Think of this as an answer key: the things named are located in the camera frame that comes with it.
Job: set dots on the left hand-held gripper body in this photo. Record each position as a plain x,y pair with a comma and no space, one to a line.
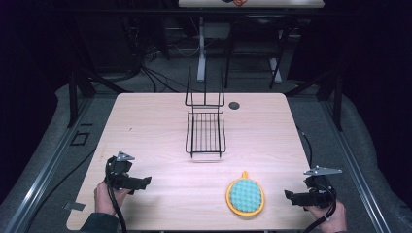
118,168

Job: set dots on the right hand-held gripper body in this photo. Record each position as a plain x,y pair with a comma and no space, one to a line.
320,191

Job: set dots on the yellow plate with blue sponge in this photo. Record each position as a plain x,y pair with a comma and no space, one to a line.
245,195

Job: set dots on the person's right hand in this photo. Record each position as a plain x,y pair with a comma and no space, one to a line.
330,218

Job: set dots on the person's left hand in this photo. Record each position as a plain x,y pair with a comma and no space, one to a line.
104,199

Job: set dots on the grey tape piece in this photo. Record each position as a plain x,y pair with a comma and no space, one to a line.
74,206

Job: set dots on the dark round table grommet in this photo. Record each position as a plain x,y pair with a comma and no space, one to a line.
233,105

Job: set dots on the white desk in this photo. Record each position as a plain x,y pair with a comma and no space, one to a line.
201,48

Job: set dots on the black chair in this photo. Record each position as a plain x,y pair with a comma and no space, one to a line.
256,19

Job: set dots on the orange and dark object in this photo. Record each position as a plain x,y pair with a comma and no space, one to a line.
234,2

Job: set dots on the aluminium rail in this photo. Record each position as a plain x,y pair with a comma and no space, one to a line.
356,168
48,161

